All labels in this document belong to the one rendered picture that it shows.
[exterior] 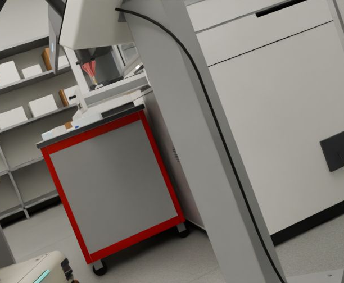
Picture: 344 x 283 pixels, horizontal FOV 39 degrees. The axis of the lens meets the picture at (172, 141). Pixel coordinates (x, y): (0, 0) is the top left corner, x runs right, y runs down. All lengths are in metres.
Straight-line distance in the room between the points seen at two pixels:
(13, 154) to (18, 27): 1.64
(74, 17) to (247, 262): 0.79
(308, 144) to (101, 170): 1.05
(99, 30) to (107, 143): 1.27
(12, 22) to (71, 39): 5.46
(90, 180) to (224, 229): 1.26
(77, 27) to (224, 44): 0.89
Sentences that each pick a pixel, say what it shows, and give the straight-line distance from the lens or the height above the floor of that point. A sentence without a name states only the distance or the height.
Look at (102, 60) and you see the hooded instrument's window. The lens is 3.26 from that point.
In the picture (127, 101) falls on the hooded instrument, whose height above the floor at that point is 0.82.
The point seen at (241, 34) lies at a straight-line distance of 2.02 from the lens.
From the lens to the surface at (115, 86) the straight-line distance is 2.28.
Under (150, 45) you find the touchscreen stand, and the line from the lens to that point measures 1.32.
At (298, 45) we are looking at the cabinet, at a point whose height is 0.75.
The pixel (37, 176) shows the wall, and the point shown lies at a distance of 6.46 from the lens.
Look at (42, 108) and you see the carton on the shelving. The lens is 6.08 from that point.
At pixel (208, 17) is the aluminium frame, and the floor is 0.98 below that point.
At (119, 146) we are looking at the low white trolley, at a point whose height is 0.59.
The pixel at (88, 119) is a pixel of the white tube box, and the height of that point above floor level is 0.78.
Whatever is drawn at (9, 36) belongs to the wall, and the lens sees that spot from 6.64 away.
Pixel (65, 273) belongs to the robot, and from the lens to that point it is 2.26.
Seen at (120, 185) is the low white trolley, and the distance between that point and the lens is 2.52.
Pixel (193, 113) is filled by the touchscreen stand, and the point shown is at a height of 0.67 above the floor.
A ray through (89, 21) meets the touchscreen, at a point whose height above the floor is 0.99.
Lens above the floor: 0.74
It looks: 5 degrees down
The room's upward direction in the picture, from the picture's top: 21 degrees counter-clockwise
